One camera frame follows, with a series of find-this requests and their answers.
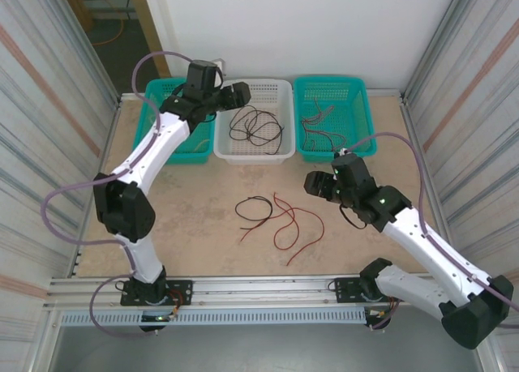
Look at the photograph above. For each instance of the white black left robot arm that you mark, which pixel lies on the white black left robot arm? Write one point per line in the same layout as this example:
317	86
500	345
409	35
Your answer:
125	210

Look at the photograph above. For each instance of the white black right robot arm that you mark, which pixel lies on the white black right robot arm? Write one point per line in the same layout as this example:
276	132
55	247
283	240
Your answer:
425	246

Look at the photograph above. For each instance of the teal plastic basket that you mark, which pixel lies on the teal plastic basket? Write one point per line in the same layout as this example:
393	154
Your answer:
200	131
357	116

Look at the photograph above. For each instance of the white plastic basket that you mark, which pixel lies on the white plastic basket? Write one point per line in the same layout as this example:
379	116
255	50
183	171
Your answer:
259	158

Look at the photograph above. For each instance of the wooden board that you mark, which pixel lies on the wooden board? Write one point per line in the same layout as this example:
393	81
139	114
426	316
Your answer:
79	7

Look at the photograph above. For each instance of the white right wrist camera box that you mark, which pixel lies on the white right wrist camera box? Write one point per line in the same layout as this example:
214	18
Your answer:
342	153

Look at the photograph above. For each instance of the wooden door frame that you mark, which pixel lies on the wooden door frame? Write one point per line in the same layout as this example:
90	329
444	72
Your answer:
151	31

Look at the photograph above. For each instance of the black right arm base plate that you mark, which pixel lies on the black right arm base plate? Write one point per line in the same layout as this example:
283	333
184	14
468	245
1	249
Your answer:
344	291

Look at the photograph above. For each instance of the aluminium mounting rail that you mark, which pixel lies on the aluminium mounting rail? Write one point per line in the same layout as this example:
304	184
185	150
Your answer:
263	285

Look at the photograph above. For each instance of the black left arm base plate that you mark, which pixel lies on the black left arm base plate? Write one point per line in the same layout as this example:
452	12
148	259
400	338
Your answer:
182	287

